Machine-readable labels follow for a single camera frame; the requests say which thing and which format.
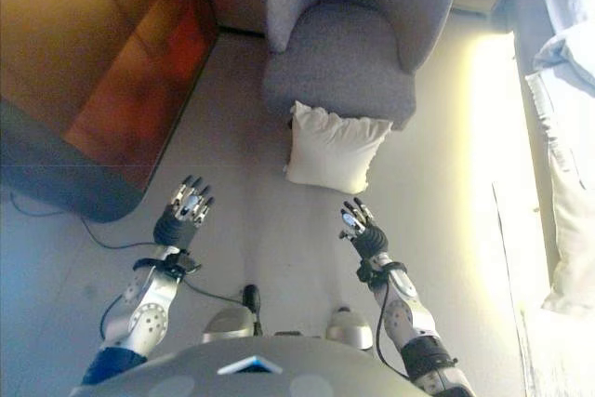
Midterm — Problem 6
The grey robot torso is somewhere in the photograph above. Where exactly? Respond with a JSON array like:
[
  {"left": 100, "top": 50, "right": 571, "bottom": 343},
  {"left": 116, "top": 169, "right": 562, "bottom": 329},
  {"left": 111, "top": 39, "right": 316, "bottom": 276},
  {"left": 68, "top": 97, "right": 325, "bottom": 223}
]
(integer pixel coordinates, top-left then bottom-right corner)
[{"left": 69, "top": 335, "right": 436, "bottom": 397}]

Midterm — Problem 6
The silver robot right leg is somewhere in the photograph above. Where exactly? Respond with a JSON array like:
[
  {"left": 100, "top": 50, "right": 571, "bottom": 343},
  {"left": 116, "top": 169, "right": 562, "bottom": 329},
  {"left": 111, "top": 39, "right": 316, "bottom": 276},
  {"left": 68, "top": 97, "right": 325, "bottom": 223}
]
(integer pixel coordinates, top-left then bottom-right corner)
[{"left": 324, "top": 306, "right": 373, "bottom": 351}]

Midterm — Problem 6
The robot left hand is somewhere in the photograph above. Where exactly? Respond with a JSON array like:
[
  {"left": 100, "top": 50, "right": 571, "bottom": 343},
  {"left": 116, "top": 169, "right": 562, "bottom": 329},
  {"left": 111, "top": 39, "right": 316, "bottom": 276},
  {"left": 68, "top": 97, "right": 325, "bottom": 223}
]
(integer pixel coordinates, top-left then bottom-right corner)
[{"left": 153, "top": 175, "right": 216, "bottom": 248}]

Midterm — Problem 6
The silver robot leg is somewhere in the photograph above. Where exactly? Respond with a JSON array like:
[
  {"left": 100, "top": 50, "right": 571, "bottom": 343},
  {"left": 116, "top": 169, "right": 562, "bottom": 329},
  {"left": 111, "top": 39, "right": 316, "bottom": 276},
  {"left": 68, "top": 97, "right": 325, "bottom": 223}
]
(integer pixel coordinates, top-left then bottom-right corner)
[
  {"left": 200, "top": 284, "right": 259, "bottom": 346},
  {"left": 324, "top": 306, "right": 373, "bottom": 351}
]

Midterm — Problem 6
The white square cushion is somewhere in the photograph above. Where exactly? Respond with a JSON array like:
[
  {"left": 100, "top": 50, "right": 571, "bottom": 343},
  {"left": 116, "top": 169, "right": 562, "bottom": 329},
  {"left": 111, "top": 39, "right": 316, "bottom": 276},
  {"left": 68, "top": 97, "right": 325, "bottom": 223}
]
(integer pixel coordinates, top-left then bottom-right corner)
[{"left": 284, "top": 99, "right": 394, "bottom": 195}]

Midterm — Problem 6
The silver robot left leg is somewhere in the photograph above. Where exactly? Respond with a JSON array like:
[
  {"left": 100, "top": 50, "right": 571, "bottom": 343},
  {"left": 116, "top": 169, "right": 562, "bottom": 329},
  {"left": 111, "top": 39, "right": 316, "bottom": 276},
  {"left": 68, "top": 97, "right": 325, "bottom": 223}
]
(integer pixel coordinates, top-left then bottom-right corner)
[{"left": 200, "top": 284, "right": 259, "bottom": 346}]

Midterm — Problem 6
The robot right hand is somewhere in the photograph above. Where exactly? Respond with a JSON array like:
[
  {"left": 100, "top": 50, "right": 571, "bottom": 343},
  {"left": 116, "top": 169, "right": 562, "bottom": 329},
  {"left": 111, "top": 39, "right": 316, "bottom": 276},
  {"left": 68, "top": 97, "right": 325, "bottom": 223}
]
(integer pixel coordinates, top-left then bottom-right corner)
[{"left": 337, "top": 197, "right": 390, "bottom": 260}]

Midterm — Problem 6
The grey fabric armchair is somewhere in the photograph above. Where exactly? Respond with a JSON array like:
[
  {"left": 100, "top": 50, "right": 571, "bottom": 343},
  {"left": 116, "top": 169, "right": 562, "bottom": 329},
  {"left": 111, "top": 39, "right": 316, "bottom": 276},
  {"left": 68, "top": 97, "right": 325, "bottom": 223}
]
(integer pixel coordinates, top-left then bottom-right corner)
[{"left": 261, "top": 0, "right": 459, "bottom": 131}]

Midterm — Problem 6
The brown wooden cabinet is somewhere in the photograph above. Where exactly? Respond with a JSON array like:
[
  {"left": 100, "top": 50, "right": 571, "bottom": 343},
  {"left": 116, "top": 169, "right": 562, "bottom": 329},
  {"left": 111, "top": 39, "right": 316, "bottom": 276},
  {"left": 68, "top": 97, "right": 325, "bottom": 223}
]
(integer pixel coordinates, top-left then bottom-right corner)
[{"left": 0, "top": 0, "right": 269, "bottom": 224}]

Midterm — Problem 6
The black floor cable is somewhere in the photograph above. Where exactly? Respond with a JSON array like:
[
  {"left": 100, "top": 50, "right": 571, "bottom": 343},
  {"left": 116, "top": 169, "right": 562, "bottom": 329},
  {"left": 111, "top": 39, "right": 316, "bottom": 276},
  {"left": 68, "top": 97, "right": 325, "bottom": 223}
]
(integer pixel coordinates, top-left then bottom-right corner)
[{"left": 9, "top": 190, "right": 243, "bottom": 340}]

